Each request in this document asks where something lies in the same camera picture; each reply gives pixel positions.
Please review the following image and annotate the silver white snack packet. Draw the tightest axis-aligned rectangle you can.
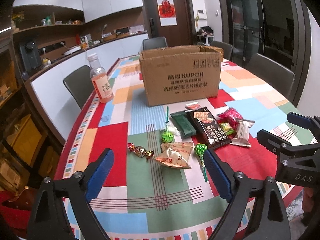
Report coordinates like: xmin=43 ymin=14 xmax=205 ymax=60
xmin=231 ymin=118 xmax=255 ymax=147

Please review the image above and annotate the beige snack packet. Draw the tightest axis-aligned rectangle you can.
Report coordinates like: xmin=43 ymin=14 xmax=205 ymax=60
xmin=161 ymin=142 xmax=193 ymax=155
xmin=154 ymin=148 xmax=191 ymax=169

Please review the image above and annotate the black coffee machine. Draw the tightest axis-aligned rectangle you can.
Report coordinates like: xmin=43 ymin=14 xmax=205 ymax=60
xmin=20 ymin=40 xmax=42 ymax=72

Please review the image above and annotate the white counter cabinet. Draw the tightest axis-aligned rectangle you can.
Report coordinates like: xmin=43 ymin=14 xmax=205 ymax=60
xmin=25 ymin=33 xmax=149 ymax=144

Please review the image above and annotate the red fu calendar poster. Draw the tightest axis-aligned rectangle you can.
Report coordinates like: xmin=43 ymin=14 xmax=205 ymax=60
xmin=157 ymin=0 xmax=177 ymax=27

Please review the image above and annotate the grey chair left side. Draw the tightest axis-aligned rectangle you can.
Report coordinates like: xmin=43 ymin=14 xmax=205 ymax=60
xmin=63 ymin=65 xmax=94 ymax=109

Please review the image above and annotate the grey chair far end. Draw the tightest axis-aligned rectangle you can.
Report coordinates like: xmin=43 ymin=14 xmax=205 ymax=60
xmin=143 ymin=37 xmax=168 ymax=50

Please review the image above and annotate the pink drink bottle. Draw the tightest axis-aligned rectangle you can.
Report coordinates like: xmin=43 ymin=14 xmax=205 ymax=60
xmin=87 ymin=53 xmax=113 ymax=103

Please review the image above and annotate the small red sachet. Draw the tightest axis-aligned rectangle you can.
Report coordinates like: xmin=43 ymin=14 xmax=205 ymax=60
xmin=185 ymin=101 xmax=201 ymax=111

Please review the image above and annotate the dark green snack packet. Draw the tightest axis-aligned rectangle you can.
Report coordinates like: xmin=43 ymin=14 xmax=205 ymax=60
xmin=171 ymin=111 xmax=196 ymax=138

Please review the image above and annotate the grey chair right near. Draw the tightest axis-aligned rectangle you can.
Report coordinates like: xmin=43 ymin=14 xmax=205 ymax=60
xmin=246 ymin=53 xmax=295 ymax=99

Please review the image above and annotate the grey chair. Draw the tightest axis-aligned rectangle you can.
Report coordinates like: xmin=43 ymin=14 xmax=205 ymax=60
xmin=210 ymin=41 xmax=234 ymax=61
xmin=246 ymin=53 xmax=295 ymax=99
xmin=63 ymin=65 xmax=94 ymax=109

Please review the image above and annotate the brown cardboard box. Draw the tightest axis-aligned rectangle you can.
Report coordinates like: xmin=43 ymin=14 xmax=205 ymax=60
xmin=139 ymin=45 xmax=223 ymax=106

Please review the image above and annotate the grey chair right far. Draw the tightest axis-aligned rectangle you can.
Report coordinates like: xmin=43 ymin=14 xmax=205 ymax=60
xmin=210 ymin=41 xmax=234 ymax=61

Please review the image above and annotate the black glass sliding door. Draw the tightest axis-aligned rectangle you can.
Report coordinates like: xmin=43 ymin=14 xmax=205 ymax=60
xmin=220 ymin=0 xmax=311 ymax=105

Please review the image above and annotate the red wrapped candy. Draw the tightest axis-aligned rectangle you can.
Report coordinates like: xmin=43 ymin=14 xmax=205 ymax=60
xmin=127 ymin=142 xmax=139 ymax=155

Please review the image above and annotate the green lollipop near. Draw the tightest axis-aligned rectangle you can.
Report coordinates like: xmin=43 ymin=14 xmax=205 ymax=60
xmin=194 ymin=143 xmax=208 ymax=182

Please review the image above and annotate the pink snack packet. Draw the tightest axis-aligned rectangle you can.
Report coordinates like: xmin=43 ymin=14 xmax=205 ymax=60
xmin=217 ymin=107 xmax=243 ymax=129

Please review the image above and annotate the white shoe rack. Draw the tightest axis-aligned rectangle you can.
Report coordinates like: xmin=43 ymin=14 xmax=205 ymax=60
xmin=197 ymin=34 xmax=214 ymax=46

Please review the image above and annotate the dark brown door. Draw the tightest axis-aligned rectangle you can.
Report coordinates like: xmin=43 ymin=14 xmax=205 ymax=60
xmin=143 ymin=0 xmax=196 ymax=47

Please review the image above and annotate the black snack bag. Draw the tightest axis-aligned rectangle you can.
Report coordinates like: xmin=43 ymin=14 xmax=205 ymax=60
xmin=186 ymin=107 xmax=231 ymax=149

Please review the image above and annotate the wall intercom panel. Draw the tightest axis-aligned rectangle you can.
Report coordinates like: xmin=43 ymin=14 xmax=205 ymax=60
xmin=197 ymin=9 xmax=207 ymax=20

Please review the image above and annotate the small green yellow packet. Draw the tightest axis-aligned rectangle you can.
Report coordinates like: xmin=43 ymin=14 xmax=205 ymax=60
xmin=220 ymin=122 xmax=235 ymax=135

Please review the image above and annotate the green lollipop far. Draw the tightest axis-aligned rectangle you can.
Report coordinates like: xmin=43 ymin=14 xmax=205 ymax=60
xmin=161 ymin=106 xmax=174 ymax=143

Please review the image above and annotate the colourful patterned tablecloth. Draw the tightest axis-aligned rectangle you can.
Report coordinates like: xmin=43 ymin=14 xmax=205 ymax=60
xmin=53 ymin=55 xmax=316 ymax=240

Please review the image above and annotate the green lollipop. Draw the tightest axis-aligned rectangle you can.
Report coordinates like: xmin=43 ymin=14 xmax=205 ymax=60
xmin=161 ymin=106 xmax=174 ymax=143
xmin=194 ymin=143 xmax=208 ymax=182

